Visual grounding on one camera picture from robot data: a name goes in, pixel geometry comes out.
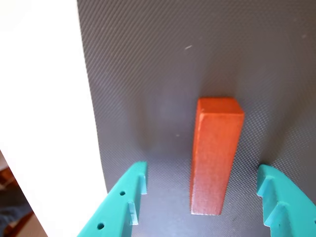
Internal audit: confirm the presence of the orange wooden block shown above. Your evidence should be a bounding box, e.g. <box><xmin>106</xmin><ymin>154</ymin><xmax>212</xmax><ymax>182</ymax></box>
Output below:
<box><xmin>189</xmin><ymin>97</ymin><xmax>245</xmax><ymax>216</ymax></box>

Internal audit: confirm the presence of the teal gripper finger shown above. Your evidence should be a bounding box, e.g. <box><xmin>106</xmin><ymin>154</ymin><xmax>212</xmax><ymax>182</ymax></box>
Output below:
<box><xmin>77</xmin><ymin>160</ymin><xmax>148</xmax><ymax>237</ymax></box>
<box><xmin>256</xmin><ymin>164</ymin><xmax>316</xmax><ymax>237</ymax></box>

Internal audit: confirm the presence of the dark grey textured mat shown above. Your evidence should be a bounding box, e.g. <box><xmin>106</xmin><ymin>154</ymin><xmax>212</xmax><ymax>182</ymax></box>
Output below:
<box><xmin>76</xmin><ymin>0</ymin><xmax>316</xmax><ymax>237</ymax></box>

